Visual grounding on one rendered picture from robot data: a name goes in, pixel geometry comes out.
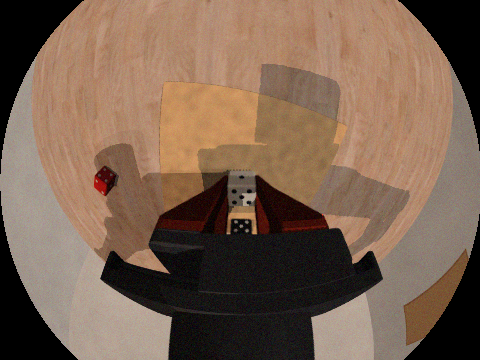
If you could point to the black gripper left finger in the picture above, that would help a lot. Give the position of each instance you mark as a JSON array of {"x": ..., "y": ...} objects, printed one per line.
[{"x": 200, "y": 212}]

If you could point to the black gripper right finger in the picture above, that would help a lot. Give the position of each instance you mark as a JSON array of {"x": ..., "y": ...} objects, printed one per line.
[{"x": 283, "y": 214}]

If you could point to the black die with white pips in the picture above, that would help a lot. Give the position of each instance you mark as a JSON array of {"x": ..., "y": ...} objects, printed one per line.
[{"x": 241, "y": 226}]

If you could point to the red dice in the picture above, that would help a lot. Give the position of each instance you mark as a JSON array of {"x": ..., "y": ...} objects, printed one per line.
[{"x": 104, "y": 180}]

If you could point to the beige die with black pips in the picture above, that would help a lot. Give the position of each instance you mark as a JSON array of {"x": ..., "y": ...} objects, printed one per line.
[{"x": 241, "y": 188}]

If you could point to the orange flat mat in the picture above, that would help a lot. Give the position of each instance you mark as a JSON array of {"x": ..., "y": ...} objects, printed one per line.
[{"x": 208, "y": 130}]

